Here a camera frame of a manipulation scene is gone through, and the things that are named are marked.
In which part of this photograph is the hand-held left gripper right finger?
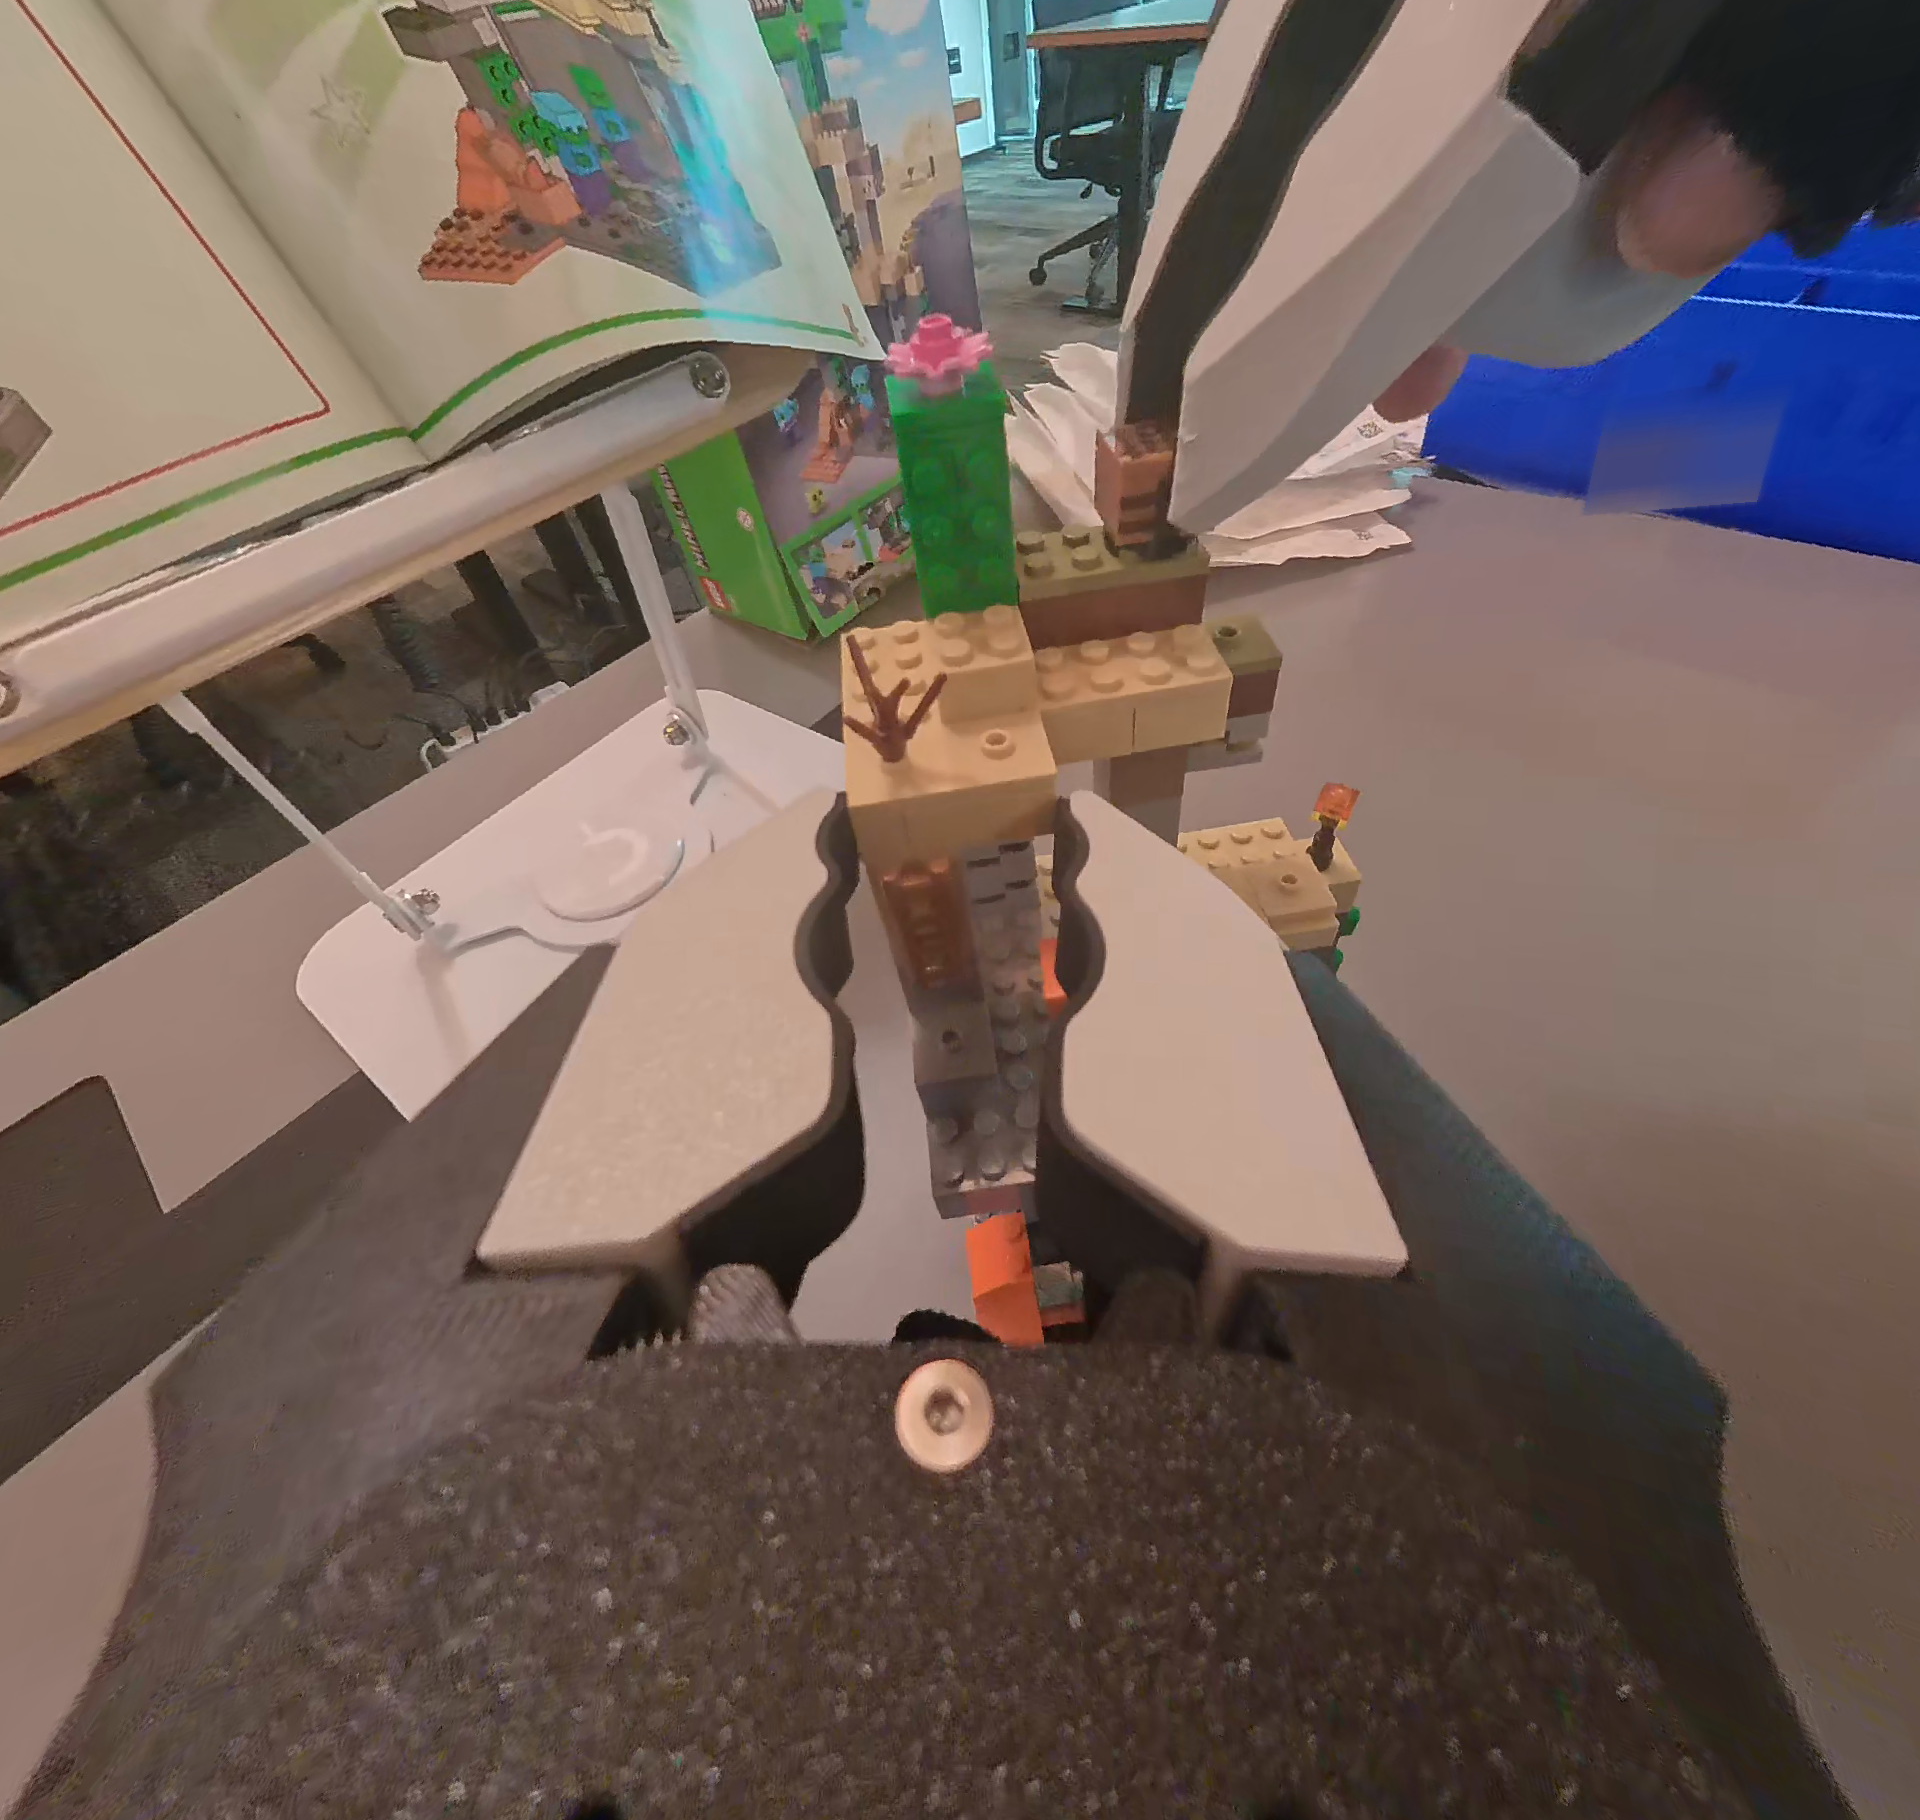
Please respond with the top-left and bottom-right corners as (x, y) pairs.
(1035, 788), (1414, 1342)

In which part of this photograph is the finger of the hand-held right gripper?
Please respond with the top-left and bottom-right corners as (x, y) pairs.
(1113, 0), (1452, 436)
(1163, 0), (1715, 536)

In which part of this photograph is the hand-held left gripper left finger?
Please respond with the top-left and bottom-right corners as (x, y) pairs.
(473, 794), (870, 1277)

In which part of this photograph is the brown toy lattice tile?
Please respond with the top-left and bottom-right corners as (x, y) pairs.
(1094, 418), (1178, 549)

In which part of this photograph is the toy brick building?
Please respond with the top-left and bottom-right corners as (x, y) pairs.
(840, 518), (1371, 1349)

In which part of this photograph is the wooden desk with black legs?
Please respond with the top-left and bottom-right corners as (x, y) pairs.
(1027, 0), (1223, 314)

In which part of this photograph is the person's right hand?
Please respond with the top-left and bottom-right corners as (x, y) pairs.
(1611, 92), (1790, 281)

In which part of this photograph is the black office chair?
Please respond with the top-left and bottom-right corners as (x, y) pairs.
(1021, 0), (1158, 292)

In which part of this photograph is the white crumpled paper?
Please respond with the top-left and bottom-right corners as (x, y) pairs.
(1004, 343), (1419, 569)

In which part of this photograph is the white book stand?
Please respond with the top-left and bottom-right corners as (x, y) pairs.
(0, 347), (848, 1124)

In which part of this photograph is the pink toy flower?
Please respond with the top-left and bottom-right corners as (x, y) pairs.
(885, 318), (1000, 391)

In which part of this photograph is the blue plastic bin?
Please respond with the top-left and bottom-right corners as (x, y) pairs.
(1417, 222), (1920, 563)

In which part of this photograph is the green toy cactus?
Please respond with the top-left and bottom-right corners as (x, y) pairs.
(885, 357), (1022, 619)

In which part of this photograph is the green toy box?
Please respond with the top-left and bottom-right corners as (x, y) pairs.
(652, 0), (992, 645)

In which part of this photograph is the instruction booklet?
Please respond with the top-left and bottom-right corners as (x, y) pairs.
(0, 0), (887, 601)

